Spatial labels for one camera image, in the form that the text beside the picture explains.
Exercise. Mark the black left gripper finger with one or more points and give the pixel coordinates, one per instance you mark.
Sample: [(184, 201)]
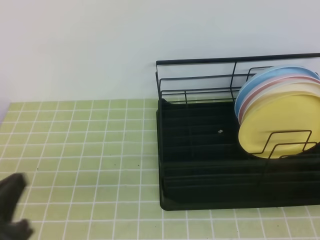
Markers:
[(11, 190)]

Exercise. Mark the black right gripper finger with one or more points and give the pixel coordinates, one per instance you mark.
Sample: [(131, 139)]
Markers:
[(20, 230)]

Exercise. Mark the yellow plastic plate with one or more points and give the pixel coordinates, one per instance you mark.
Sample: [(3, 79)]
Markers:
[(285, 126)]

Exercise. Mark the pink plate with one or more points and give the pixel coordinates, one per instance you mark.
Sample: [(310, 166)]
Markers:
[(276, 81)]

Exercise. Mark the blue plate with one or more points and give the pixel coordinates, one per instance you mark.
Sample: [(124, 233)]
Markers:
[(271, 72)]

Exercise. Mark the white plate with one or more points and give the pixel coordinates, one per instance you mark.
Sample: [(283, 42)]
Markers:
[(275, 92)]

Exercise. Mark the black wire dish rack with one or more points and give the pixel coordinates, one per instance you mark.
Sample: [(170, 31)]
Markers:
[(200, 168)]

